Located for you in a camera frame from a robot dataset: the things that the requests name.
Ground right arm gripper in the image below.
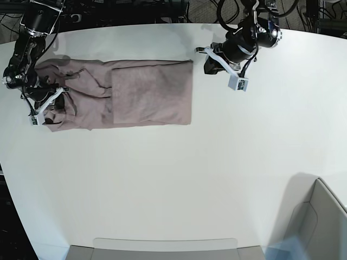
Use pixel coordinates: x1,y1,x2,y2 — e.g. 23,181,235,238
20,81,69,114

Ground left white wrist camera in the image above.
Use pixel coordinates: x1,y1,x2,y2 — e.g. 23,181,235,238
228,75,249,92

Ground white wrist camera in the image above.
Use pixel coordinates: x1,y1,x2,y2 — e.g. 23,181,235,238
29,113,45,126
228,75,249,92

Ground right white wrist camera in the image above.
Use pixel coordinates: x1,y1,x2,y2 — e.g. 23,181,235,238
29,113,45,126

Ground pink T-shirt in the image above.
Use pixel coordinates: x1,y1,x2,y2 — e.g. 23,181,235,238
35,59,193,132

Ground grey box right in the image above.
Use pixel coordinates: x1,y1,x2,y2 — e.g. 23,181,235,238
284,178,346,259

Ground grey tray bottom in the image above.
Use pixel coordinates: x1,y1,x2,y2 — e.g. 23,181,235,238
66,238,265,259

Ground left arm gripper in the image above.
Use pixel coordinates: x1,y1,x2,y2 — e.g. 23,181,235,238
195,36,257,75

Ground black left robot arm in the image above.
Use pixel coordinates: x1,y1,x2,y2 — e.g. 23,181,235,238
210,1,280,77

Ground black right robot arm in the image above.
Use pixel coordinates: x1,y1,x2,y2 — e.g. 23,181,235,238
1,1,65,116

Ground blue translucent bag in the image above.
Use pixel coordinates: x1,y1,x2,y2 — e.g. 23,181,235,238
264,236,305,260

